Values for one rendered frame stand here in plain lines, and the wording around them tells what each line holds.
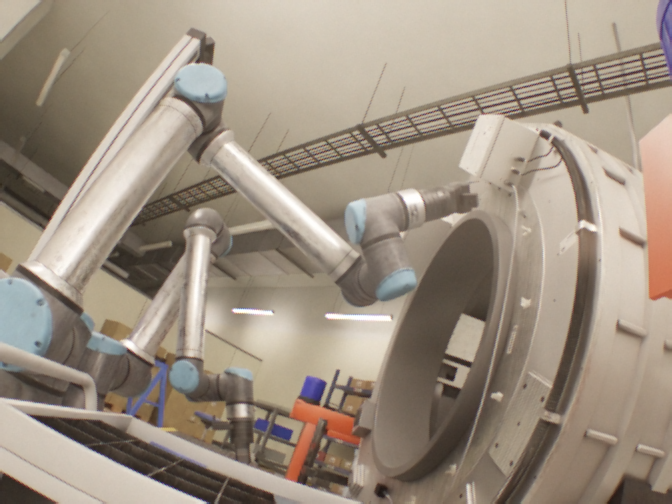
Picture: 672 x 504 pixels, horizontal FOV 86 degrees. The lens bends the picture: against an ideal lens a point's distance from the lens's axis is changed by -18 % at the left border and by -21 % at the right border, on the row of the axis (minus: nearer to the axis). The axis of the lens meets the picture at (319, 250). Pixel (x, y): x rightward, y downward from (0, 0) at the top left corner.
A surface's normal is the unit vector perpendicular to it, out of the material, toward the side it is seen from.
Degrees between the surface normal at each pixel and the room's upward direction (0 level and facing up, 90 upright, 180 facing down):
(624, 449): 114
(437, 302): 131
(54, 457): 90
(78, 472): 90
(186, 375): 95
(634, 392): 98
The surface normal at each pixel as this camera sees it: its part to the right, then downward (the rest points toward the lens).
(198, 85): 0.35, -0.42
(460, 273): -0.22, 0.58
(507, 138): -0.11, 0.30
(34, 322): 0.26, -0.25
